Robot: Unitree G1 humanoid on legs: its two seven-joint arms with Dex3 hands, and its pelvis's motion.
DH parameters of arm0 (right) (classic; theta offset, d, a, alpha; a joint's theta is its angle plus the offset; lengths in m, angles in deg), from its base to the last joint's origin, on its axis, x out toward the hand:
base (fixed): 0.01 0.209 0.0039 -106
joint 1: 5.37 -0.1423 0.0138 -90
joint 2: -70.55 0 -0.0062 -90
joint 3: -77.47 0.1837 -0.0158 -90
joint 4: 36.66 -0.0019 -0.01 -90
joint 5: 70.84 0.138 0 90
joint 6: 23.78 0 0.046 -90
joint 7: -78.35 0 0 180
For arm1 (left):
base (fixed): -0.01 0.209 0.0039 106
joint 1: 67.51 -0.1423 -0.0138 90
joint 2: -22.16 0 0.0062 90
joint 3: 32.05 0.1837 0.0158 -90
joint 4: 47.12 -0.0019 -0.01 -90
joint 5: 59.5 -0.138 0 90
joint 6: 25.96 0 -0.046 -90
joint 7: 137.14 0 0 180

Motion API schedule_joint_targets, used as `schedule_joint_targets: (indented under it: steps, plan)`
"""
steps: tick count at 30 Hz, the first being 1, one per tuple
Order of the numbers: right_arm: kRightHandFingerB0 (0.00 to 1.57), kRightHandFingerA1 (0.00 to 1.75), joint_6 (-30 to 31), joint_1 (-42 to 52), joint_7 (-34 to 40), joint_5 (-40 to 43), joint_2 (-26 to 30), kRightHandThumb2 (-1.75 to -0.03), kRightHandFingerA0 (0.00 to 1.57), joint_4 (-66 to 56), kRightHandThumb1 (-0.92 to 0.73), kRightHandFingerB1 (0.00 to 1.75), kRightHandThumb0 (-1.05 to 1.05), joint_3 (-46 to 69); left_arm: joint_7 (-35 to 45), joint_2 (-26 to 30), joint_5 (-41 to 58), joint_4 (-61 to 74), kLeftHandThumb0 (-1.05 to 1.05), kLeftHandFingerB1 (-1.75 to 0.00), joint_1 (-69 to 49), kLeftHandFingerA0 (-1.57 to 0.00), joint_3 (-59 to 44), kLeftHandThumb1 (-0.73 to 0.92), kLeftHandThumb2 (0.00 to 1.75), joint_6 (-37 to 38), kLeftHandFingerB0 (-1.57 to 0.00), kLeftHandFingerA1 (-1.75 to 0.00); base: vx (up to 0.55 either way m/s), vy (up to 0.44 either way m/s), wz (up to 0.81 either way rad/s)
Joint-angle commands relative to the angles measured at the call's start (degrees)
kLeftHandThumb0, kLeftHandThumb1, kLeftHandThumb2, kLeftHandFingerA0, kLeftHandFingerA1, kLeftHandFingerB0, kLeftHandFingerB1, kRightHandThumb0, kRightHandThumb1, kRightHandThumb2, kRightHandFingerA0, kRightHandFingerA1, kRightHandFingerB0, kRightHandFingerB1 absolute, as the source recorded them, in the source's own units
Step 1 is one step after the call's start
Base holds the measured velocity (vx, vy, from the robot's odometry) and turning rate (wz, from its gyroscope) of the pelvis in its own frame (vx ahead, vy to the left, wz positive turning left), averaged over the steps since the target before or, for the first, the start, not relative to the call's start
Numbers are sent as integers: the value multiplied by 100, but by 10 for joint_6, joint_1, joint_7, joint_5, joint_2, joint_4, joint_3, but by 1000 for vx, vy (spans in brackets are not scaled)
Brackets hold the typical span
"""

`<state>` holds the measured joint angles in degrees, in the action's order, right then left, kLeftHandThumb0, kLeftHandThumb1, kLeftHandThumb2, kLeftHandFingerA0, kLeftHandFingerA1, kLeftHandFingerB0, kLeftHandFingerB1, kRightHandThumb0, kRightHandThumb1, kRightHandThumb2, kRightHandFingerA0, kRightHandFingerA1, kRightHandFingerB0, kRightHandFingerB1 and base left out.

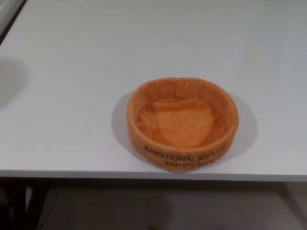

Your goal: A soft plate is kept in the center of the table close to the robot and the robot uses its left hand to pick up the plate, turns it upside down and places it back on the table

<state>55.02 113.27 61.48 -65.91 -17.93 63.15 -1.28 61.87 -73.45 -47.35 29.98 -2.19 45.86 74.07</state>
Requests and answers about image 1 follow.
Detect orange plush round plate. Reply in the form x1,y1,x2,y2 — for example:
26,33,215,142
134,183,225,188
126,77,240,173

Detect dark table leg frame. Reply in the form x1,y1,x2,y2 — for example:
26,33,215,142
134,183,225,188
0,178,50,230

